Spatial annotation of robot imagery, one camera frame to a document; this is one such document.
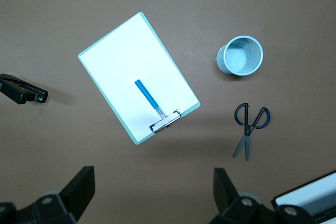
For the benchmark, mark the black stapler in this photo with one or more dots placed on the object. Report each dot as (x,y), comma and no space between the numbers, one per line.
(18,91)

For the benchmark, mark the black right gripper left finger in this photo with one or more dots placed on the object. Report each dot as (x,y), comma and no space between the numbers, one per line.
(65,203)

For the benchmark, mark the light blue mesh pen cup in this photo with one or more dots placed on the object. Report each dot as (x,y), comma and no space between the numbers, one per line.
(240,58)

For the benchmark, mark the green clipboard with white paper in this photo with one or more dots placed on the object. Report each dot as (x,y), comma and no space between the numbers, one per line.
(131,72)

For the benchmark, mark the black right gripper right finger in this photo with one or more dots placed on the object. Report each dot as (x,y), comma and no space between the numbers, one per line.
(236,208)

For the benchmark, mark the blue marker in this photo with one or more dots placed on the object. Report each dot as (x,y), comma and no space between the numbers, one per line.
(145,94)

